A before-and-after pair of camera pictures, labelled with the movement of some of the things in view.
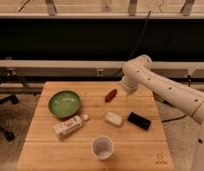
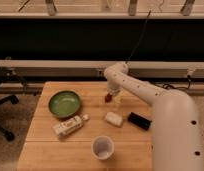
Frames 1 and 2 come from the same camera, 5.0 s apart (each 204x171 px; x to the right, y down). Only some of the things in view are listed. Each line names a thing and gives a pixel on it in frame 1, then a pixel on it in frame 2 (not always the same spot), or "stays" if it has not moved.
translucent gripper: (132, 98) → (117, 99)
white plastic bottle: (70, 124) stays
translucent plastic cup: (102, 148) stays
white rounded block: (114, 118) stays
